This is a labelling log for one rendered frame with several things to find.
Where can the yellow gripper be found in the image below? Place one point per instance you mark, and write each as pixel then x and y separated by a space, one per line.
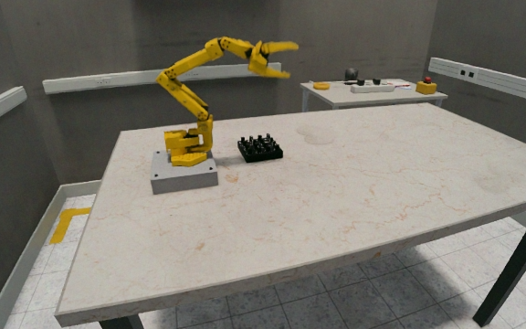
pixel 259 61

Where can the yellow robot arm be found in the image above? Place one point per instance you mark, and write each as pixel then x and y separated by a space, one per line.
pixel 181 142

